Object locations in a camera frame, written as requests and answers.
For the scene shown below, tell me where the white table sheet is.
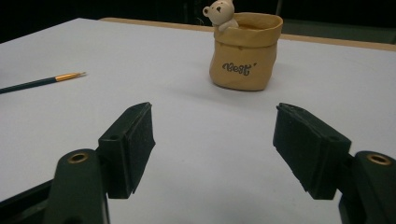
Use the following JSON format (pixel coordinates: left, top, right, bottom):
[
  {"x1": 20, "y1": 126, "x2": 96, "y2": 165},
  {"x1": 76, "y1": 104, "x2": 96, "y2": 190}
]
[{"x1": 0, "y1": 17, "x2": 396, "y2": 224}]

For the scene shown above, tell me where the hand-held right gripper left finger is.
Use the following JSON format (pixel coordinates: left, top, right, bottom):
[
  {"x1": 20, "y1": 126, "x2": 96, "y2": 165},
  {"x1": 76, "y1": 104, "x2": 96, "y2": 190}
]
[{"x1": 97, "y1": 102, "x2": 156, "y2": 200}]

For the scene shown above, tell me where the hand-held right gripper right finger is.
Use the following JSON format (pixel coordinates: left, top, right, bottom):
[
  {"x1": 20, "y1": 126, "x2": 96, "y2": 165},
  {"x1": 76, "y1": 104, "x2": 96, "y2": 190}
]
[{"x1": 273, "y1": 103, "x2": 353, "y2": 201}]

